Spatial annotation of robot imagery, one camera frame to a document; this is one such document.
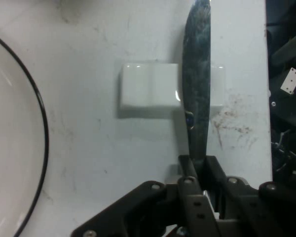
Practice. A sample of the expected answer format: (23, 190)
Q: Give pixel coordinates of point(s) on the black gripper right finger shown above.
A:
(261, 212)

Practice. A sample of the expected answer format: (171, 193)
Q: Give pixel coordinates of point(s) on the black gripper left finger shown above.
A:
(162, 212)

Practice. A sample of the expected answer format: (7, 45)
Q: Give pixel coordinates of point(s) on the silver table knife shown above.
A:
(197, 74)

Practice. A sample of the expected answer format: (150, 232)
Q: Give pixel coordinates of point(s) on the white ceramic cutlery rest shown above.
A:
(148, 86)

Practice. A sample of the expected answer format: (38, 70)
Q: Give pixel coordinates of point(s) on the white plate with black rim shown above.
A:
(12, 135)

